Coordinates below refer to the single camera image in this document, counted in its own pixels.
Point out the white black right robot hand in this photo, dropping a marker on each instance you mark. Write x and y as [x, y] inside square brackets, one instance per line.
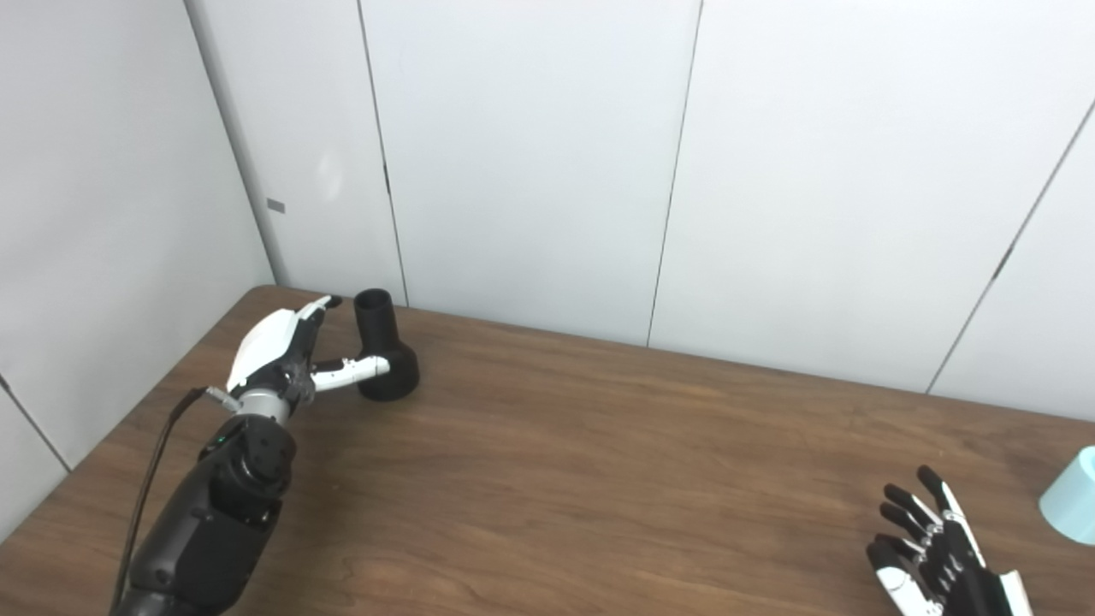
[954, 565]

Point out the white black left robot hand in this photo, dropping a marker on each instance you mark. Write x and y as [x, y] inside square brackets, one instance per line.
[269, 346]

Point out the black funnel-shaped nozzle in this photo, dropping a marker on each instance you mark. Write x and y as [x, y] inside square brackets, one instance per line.
[381, 329]

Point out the light blue cylinder cup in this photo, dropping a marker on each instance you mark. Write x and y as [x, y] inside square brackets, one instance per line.
[1074, 505]

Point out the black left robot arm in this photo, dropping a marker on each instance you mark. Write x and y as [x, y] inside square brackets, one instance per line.
[214, 522]

